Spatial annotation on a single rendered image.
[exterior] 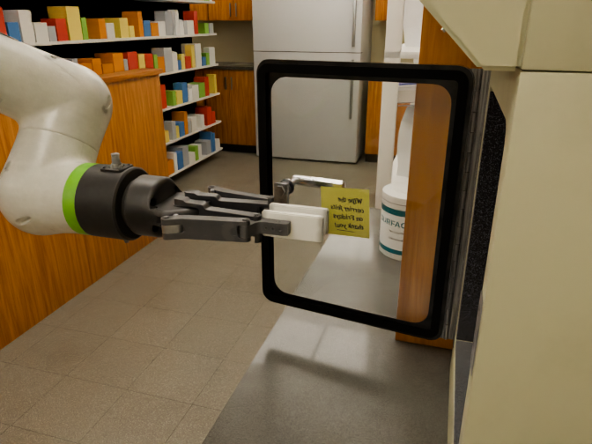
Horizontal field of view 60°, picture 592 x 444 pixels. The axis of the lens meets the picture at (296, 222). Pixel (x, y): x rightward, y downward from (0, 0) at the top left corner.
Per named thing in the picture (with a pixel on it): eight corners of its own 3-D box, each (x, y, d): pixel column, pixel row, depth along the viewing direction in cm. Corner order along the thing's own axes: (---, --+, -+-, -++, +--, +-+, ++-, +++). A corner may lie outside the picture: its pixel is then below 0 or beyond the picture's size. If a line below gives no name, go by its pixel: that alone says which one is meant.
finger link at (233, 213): (179, 195, 60) (171, 198, 59) (262, 207, 56) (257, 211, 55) (181, 225, 62) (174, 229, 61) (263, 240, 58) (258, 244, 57)
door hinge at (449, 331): (454, 338, 77) (490, 68, 62) (453, 348, 75) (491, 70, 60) (443, 336, 77) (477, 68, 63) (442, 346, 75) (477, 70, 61)
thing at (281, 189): (285, 220, 78) (285, 185, 76) (272, 218, 79) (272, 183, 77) (291, 216, 80) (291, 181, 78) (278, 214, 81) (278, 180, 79)
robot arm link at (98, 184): (125, 226, 71) (82, 253, 63) (114, 144, 66) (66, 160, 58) (164, 231, 69) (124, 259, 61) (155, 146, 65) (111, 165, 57)
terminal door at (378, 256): (441, 343, 76) (476, 65, 62) (262, 299, 88) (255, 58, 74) (442, 340, 77) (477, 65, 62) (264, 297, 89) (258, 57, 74)
